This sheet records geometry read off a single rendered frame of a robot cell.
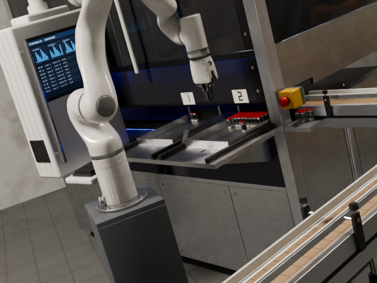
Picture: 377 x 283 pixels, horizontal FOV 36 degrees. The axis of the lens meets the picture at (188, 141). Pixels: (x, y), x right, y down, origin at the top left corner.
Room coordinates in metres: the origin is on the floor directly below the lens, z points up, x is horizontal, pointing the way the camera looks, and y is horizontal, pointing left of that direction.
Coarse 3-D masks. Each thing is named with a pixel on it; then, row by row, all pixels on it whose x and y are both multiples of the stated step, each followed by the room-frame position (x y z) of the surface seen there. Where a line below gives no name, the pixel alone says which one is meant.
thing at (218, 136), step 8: (224, 120) 2.52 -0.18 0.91; (208, 128) 2.46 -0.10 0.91; (216, 128) 2.49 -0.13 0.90; (224, 128) 2.50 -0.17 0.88; (232, 128) 2.47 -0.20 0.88; (240, 128) 2.43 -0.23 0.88; (248, 128) 2.40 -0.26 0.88; (256, 128) 2.28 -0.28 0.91; (192, 136) 2.39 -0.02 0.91; (200, 136) 2.42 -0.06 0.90; (208, 136) 2.44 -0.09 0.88; (216, 136) 2.40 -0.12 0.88; (224, 136) 2.37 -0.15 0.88; (232, 136) 2.33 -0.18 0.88; (240, 136) 2.21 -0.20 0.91; (192, 144) 2.33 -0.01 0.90; (200, 144) 2.29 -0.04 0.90; (208, 144) 2.25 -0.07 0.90; (216, 144) 2.22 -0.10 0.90; (224, 144) 2.18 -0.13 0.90
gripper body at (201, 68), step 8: (208, 56) 2.21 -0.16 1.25; (192, 64) 2.23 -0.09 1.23; (200, 64) 2.19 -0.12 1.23; (208, 64) 2.19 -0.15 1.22; (192, 72) 2.24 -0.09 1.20; (200, 72) 2.20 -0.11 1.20; (208, 72) 2.18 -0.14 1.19; (216, 72) 2.20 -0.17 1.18; (200, 80) 2.21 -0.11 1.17; (208, 80) 2.18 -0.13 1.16
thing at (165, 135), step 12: (180, 120) 2.81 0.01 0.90; (204, 120) 2.75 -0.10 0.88; (216, 120) 2.61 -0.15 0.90; (156, 132) 2.70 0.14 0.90; (168, 132) 2.71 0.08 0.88; (180, 132) 2.65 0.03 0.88; (192, 132) 2.51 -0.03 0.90; (144, 144) 2.59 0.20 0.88; (156, 144) 2.52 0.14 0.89; (168, 144) 2.45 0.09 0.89
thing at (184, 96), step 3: (183, 93) 2.71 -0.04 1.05; (186, 93) 2.69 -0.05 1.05; (189, 93) 2.68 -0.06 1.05; (192, 93) 2.66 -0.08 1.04; (183, 96) 2.71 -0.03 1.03; (186, 96) 2.70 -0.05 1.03; (189, 96) 2.68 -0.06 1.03; (192, 96) 2.66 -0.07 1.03; (183, 99) 2.72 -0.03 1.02; (186, 99) 2.70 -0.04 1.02; (192, 99) 2.67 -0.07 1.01; (183, 102) 2.72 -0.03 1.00; (186, 102) 2.71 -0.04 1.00; (189, 102) 2.69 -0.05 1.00; (192, 102) 2.67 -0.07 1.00
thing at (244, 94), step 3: (234, 90) 2.45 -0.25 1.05; (237, 90) 2.44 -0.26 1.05; (240, 90) 2.42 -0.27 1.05; (243, 90) 2.41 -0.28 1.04; (234, 93) 2.45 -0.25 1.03; (237, 93) 2.44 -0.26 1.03; (243, 93) 2.41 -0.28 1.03; (246, 93) 2.40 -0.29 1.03; (234, 96) 2.46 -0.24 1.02; (237, 96) 2.44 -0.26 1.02; (243, 96) 2.41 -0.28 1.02; (246, 96) 2.40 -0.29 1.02; (234, 99) 2.46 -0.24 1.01; (237, 99) 2.45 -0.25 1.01; (243, 99) 2.42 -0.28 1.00; (246, 99) 2.40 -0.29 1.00; (237, 102) 2.45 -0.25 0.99; (240, 102) 2.44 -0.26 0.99; (243, 102) 2.42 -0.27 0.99; (246, 102) 2.41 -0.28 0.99
